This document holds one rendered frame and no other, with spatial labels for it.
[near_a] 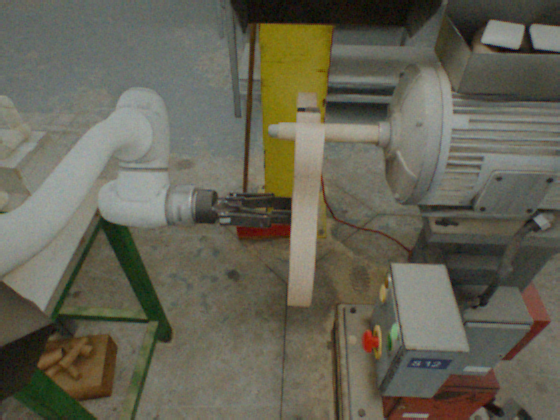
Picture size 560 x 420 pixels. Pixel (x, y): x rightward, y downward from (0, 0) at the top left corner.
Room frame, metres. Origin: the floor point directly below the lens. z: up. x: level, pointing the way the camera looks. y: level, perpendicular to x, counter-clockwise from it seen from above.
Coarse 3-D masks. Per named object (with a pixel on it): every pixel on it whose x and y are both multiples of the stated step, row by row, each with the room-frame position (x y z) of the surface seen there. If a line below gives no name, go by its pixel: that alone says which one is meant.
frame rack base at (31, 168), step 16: (48, 144) 0.81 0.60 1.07; (16, 160) 0.71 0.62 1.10; (32, 160) 0.74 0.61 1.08; (48, 160) 0.78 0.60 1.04; (0, 176) 0.69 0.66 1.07; (16, 176) 0.68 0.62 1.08; (32, 176) 0.71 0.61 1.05; (48, 176) 0.76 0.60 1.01; (16, 192) 0.69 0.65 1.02; (32, 192) 0.69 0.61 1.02
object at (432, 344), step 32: (384, 288) 0.37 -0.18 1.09; (416, 288) 0.35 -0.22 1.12; (448, 288) 0.35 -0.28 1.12; (384, 320) 0.33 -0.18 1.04; (416, 320) 0.29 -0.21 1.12; (448, 320) 0.29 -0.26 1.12; (384, 352) 0.29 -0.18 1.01; (416, 352) 0.24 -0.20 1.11; (448, 352) 0.24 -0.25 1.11; (384, 384) 0.25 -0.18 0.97; (416, 384) 0.24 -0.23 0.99
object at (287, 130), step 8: (280, 128) 0.60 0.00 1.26; (288, 128) 0.60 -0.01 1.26; (328, 128) 0.59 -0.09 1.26; (336, 128) 0.59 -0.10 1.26; (344, 128) 0.59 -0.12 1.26; (352, 128) 0.59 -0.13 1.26; (360, 128) 0.59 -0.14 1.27; (368, 128) 0.59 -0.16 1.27; (376, 128) 0.59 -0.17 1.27; (280, 136) 0.59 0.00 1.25; (288, 136) 0.59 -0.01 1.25; (328, 136) 0.59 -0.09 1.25; (336, 136) 0.58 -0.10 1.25; (344, 136) 0.58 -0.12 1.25; (352, 136) 0.58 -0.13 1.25; (360, 136) 0.58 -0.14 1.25; (368, 136) 0.58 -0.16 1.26; (376, 136) 0.58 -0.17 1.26
